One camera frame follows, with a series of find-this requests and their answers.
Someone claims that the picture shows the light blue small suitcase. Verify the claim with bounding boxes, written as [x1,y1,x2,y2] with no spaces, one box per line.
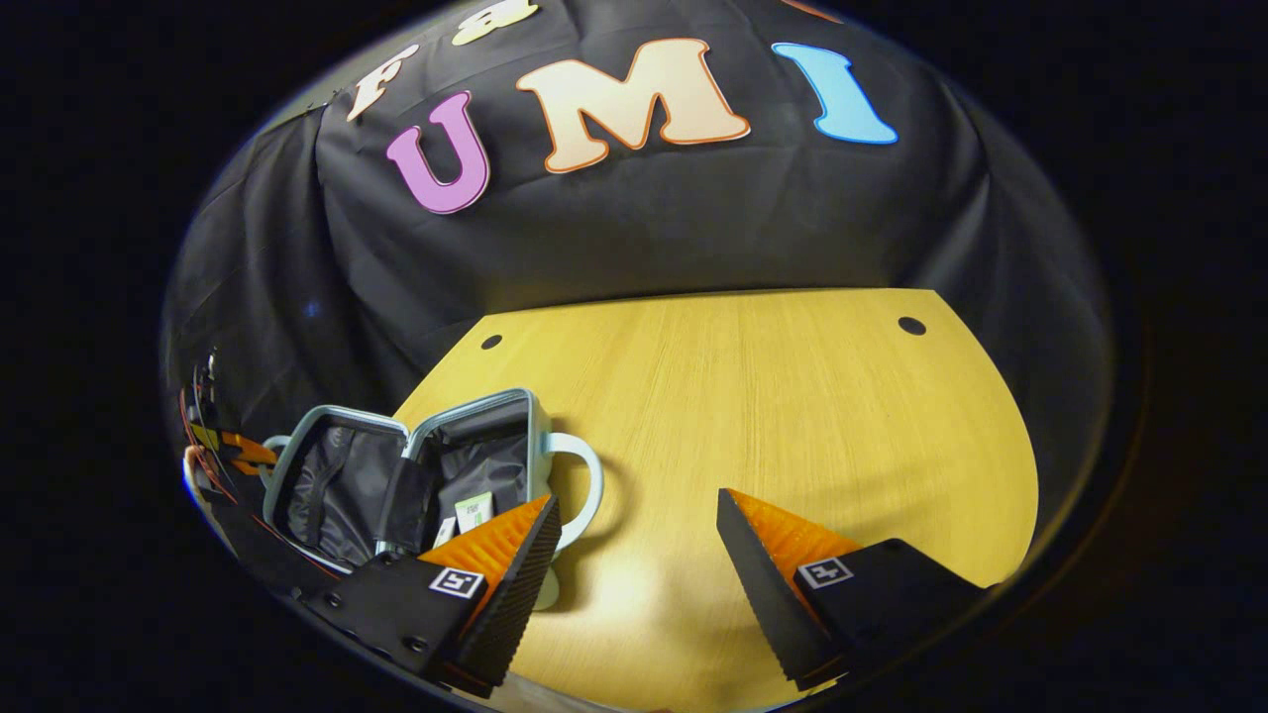
[260,387,604,611]

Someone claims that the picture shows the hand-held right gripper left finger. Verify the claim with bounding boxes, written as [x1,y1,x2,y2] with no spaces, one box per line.
[297,495,563,699]

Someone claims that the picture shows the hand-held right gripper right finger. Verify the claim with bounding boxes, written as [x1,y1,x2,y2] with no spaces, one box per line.
[715,487,992,692]

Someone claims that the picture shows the white and green cream tube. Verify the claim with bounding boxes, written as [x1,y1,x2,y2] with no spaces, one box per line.
[454,491,496,537]

